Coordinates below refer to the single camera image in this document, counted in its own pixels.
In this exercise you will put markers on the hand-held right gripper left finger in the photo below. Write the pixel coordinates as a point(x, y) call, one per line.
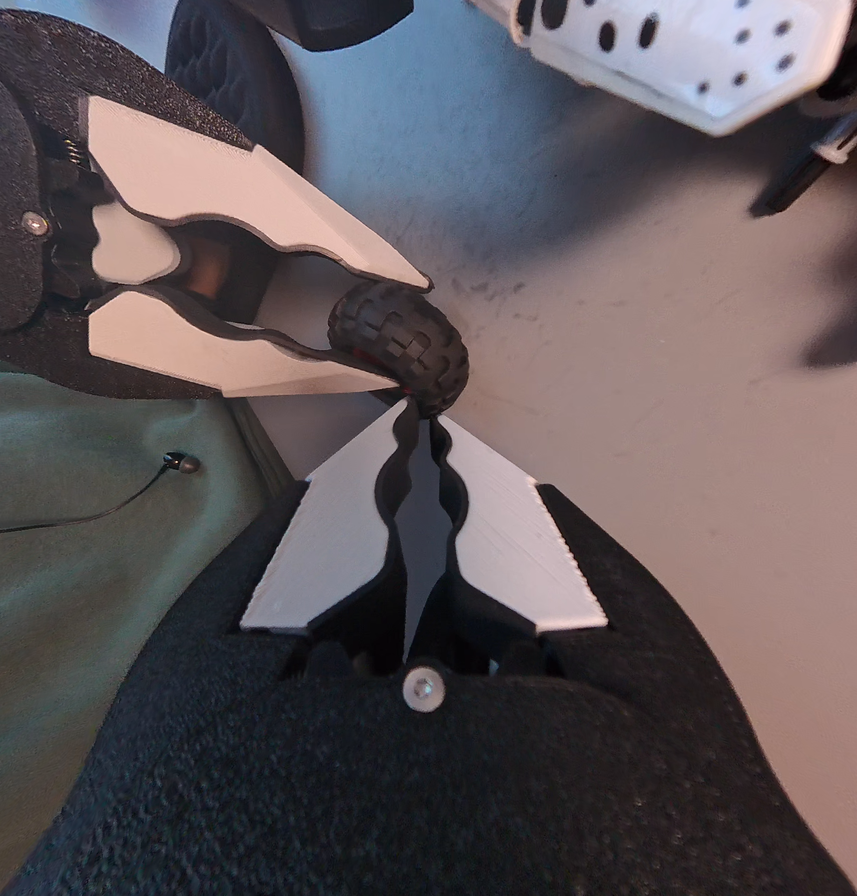
point(324, 560)

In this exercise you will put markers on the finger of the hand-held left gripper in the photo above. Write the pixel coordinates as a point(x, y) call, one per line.
point(219, 175)
point(191, 350)

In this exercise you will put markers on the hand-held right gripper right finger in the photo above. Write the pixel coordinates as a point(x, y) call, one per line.
point(534, 560)

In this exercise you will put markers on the black lego wheel red hub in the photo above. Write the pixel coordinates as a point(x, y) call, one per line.
point(401, 343)

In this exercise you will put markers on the white lego truck model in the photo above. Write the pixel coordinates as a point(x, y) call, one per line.
point(681, 56)

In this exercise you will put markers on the black quilted chair armrest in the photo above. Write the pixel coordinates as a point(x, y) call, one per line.
point(233, 70)

